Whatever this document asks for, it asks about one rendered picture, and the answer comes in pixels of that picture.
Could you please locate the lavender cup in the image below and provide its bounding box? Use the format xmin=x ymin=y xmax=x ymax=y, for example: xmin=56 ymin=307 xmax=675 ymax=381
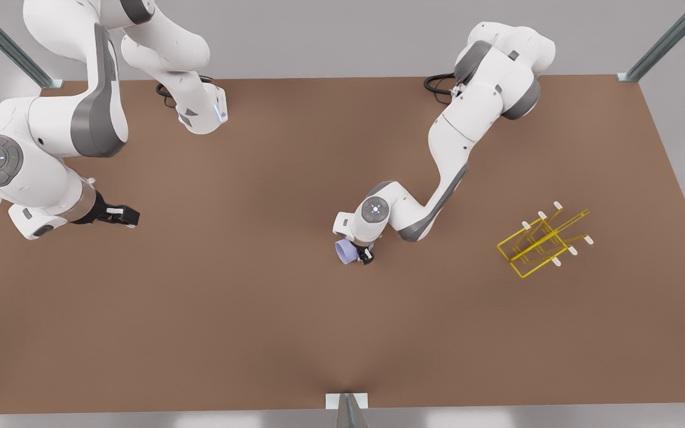
xmin=335 ymin=238 xmax=360 ymax=266

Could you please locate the black cable loop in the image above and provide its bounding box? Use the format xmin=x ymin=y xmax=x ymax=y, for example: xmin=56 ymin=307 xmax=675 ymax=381
xmin=424 ymin=73 xmax=458 ymax=96
xmin=156 ymin=75 xmax=214 ymax=109

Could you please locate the silver frame post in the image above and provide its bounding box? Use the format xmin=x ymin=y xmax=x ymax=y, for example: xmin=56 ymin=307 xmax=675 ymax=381
xmin=326 ymin=393 xmax=370 ymax=428
xmin=0 ymin=0 xmax=64 ymax=89
xmin=616 ymin=0 xmax=685 ymax=83

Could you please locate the yellow wire cup holder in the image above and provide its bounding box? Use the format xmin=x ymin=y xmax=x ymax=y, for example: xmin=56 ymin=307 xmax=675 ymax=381
xmin=497 ymin=202 xmax=594 ymax=279

